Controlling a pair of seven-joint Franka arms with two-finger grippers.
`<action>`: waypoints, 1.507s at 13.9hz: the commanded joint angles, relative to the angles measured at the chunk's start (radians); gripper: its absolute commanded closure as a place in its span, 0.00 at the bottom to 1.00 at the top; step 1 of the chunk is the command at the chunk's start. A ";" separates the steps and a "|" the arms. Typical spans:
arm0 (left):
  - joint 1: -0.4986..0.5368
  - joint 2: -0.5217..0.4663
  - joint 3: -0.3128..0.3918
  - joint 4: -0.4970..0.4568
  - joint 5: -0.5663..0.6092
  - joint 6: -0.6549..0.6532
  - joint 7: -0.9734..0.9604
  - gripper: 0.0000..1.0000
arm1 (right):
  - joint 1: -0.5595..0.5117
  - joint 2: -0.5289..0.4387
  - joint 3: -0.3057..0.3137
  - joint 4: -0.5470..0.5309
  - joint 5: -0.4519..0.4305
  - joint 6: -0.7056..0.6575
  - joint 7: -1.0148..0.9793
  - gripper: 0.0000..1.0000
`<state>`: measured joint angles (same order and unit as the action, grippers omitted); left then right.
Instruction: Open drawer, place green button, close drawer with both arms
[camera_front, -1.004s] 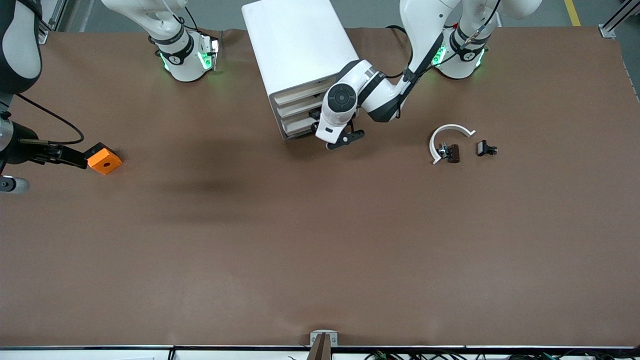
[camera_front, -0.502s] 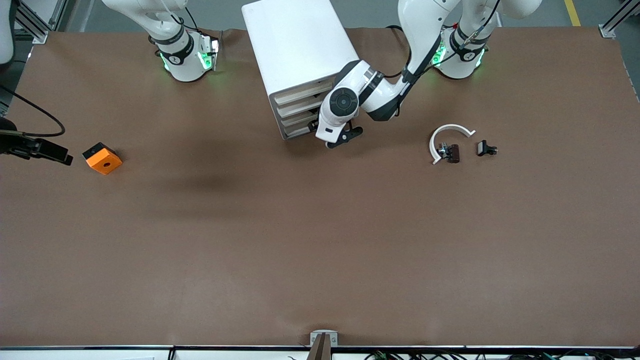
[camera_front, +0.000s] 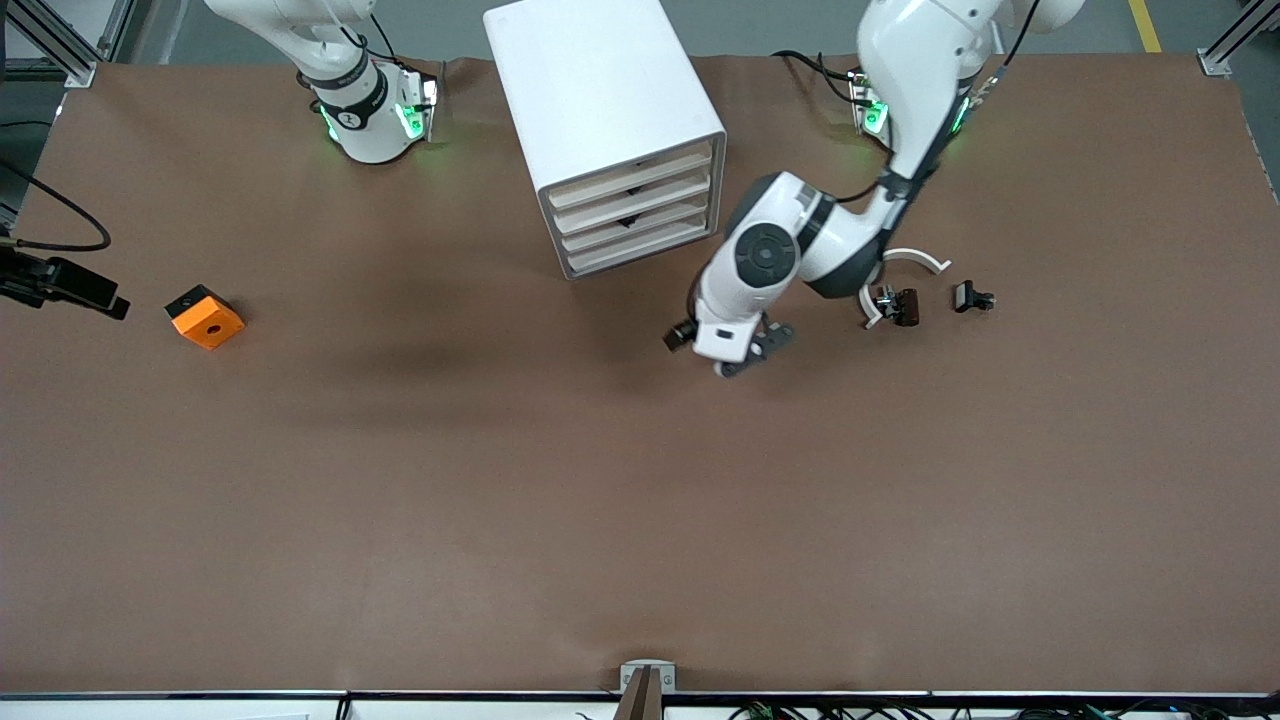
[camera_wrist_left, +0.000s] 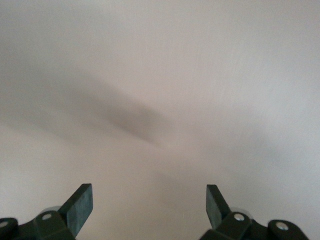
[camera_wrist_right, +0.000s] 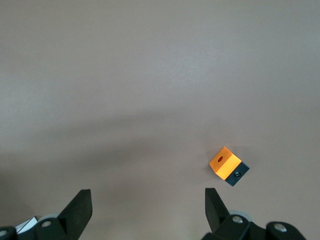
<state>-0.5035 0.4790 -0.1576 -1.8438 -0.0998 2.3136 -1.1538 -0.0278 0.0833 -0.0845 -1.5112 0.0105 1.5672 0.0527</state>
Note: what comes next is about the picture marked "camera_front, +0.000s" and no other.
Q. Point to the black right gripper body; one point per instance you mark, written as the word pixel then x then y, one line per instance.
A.
pixel 48 277

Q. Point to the orange box with hole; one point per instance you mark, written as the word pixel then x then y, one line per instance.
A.
pixel 210 325

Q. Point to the brown camera pole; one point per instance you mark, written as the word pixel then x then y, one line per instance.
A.
pixel 640 700

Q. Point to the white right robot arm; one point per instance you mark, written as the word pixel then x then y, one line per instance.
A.
pixel 370 130

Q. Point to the white drawer cabinet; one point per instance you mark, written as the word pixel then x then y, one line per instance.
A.
pixel 590 90

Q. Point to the dark brown switch component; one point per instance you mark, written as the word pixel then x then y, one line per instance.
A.
pixel 905 308

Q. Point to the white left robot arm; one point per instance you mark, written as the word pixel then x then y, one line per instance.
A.
pixel 900 60

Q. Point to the small black clip component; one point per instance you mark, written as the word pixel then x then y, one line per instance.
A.
pixel 965 296

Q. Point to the large table cover sheet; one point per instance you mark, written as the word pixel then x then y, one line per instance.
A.
pixel 640 520

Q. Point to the white table edge rail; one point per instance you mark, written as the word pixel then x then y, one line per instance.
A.
pixel 200 710

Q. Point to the aluminium frame profile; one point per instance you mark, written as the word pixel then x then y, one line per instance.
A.
pixel 1215 62
pixel 80 72

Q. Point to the grey metal bracket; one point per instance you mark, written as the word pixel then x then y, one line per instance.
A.
pixel 628 680

